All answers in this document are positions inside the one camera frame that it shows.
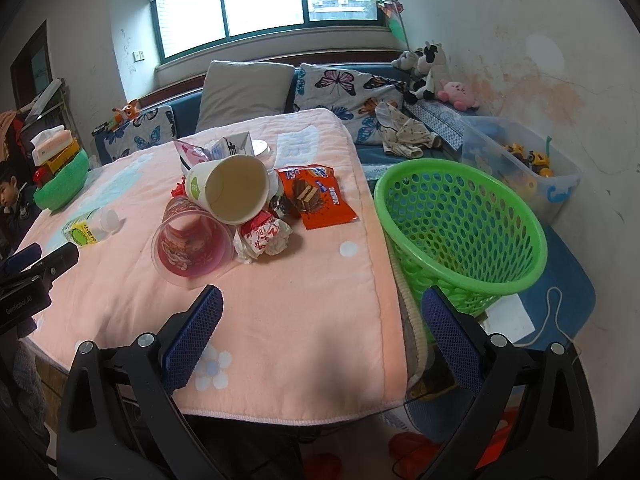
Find blue sofa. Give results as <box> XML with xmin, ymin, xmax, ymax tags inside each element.
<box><xmin>92</xmin><ymin>62</ymin><xmax>482</xmax><ymax>181</ymax></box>

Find clear toy storage box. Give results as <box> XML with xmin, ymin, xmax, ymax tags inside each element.
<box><xmin>461</xmin><ymin>116</ymin><xmax>582</xmax><ymax>224</ymax></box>

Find butterfly cushion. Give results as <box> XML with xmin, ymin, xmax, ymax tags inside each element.
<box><xmin>94</xmin><ymin>105</ymin><xmax>177</xmax><ymax>165</ymax></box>
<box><xmin>293</xmin><ymin>63</ymin><xmax>406</xmax><ymax>145</ymax></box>

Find red clear plastic cup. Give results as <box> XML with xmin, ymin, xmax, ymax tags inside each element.
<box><xmin>151</xmin><ymin>196</ymin><xmax>234</xmax><ymax>288</ymax></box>

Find red white wrapper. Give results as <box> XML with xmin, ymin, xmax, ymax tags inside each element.
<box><xmin>233</xmin><ymin>210</ymin><xmax>293</xmax><ymax>263</ymax></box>

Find child in background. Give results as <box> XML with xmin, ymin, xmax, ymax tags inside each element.
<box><xmin>1</xmin><ymin>160</ymin><xmax>41</xmax><ymax>257</ymax></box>

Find butterfly cushion left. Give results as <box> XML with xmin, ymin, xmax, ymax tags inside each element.
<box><xmin>94</xmin><ymin>105</ymin><xmax>177</xmax><ymax>165</ymax></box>

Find colourful pinwheel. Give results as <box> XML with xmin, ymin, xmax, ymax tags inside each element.
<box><xmin>375</xmin><ymin>0</ymin><xmax>410</xmax><ymax>50</ymax></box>

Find window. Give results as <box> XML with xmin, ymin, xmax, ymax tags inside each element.
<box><xmin>150</xmin><ymin>0</ymin><xmax>384</xmax><ymax>64</ymax></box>

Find green bowl with boxes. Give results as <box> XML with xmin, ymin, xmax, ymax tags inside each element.
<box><xmin>32</xmin><ymin>125</ymin><xmax>89</xmax><ymax>211</ymax></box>

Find pink strawberry snack bag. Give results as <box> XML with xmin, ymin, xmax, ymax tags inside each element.
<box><xmin>174</xmin><ymin>140</ymin><xmax>212</xmax><ymax>177</ymax></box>

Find orange wafer snack wrapper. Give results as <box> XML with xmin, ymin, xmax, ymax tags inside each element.
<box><xmin>277</xmin><ymin>165</ymin><xmax>358</xmax><ymax>230</ymax></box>

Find beige crumpled clothes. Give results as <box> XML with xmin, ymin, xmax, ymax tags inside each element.
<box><xmin>375</xmin><ymin>102</ymin><xmax>442</xmax><ymax>159</ymax></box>

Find clear lemon juice bottle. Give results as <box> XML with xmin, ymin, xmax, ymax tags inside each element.
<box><xmin>62</xmin><ymin>207</ymin><xmax>122</xmax><ymax>247</ymax></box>

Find white milk carton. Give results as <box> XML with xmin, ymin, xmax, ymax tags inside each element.
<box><xmin>209</xmin><ymin>131</ymin><xmax>255</xmax><ymax>160</ymax></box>

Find green plastic basket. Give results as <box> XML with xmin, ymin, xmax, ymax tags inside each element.
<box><xmin>373</xmin><ymin>158</ymin><xmax>548</xmax><ymax>316</ymax></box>

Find pink quilted table cover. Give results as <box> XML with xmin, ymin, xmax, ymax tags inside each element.
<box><xmin>25</xmin><ymin>108</ymin><xmax>408</xmax><ymax>426</ymax></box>

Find cow plush toy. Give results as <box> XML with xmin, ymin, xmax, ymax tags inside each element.
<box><xmin>392</xmin><ymin>41</ymin><xmax>450</xmax><ymax>105</ymax></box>

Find pink plush toy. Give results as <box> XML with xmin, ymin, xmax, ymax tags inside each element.
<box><xmin>436</xmin><ymin>79</ymin><xmax>480</xmax><ymax>112</ymax></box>

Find butterfly cushion right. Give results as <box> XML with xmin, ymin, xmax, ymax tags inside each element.
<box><xmin>293</xmin><ymin>63</ymin><xmax>406</xmax><ymax>145</ymax></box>

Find patterned grey cloth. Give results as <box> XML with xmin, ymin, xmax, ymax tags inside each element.
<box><xmin>414</xmin><ymin>101</ymin><xmax>468</xmax><ymax>151</ymax></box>

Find red mesh net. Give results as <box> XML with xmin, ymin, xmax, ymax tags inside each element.
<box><xmin>170</xmin><ymin>179</ymin><xmax>186</xmax><ymax>198</ymax></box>

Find round peel-off lid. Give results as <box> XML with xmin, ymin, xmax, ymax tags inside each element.
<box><xmin>252</xmin><ymin>139</ymin><xmax>270</xmax><ymax>157</ymax></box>

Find fox plush toy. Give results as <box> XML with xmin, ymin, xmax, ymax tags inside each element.
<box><xmin>107</xmin><ymin>100</ymin><xmax>141</xmax><ymax>131</ymax></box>

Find white paper cup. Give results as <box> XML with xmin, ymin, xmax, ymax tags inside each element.
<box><xmin>184</xmin><ymin>155</ymin><xmax>270</xmax><ymax>226</ymax></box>

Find yellow toy truck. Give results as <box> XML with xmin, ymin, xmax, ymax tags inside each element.
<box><xmin>504</xmin><ymin>143</ymin><xmax>554</xmax><ymax>178</ymax></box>

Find grey pillow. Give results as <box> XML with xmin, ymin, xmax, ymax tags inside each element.
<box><xmin>195</xmin><ymin>61</ymin><xmax>295</xmax><ymax>132</ymax></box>

